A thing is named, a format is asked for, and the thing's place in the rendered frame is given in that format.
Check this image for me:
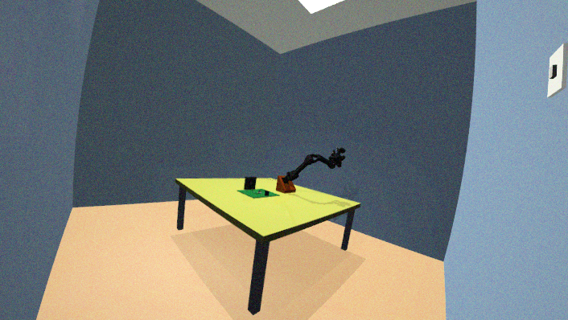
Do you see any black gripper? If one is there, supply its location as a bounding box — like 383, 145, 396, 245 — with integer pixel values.
328, 147, 346, 160

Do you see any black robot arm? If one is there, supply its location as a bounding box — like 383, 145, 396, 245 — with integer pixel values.
282, 154, 345, 183

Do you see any green flat board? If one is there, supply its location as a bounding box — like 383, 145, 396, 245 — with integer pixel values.
237, 189, 280, 199

